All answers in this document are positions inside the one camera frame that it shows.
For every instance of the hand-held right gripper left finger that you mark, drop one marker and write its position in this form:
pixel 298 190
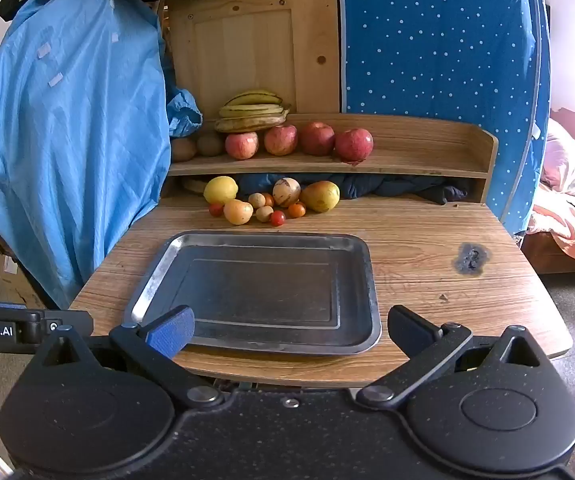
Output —
pixel 172 332

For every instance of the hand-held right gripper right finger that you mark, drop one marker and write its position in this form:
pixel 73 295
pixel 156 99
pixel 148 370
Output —
pixel 410 330

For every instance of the metal tray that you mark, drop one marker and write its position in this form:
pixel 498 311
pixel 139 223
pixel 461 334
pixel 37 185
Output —
pixel 267 285

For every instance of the yellow lemon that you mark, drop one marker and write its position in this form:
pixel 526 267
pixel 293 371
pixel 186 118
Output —
pixel 221 190

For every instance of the yellow-green pear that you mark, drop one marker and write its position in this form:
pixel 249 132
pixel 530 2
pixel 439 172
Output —
pixel 321 196

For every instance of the red cherry tomato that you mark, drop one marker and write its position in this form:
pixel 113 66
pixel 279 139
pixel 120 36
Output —
pixel 278 218
pixel 216 209

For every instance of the dark blue cloth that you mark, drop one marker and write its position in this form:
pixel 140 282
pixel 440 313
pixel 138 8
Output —
pixel 392 185

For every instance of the tan wooden piece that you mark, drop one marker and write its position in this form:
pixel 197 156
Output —
pixel 195 186

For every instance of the tan longan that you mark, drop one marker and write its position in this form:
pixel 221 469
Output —
pixel 256 200
pixel 264 214

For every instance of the striped pepino melon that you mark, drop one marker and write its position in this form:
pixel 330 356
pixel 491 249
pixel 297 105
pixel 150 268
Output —
pixel 287 191

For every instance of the wooden desk shelf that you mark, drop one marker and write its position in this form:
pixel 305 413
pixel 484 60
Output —
pixel 417 145

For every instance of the yellowish red apple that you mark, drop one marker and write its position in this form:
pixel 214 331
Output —
pixel 242 146

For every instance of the light blue garment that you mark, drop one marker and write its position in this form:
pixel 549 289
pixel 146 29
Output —
pixel 77 135

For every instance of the pink bedding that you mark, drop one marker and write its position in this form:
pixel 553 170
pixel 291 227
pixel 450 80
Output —
pixel 567 185

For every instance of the brown-spotted banana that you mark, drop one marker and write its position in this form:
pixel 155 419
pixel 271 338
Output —
pixel 250 125

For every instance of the yellow banana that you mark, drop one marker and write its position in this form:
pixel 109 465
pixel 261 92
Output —
pixel 255 96
pixel 255 111

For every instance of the blue polka-dot fabric wardrobe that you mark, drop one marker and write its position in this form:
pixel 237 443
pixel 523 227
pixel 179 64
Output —
pixel 442 35

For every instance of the wooden bed frame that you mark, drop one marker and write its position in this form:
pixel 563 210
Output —
pixel 552 257

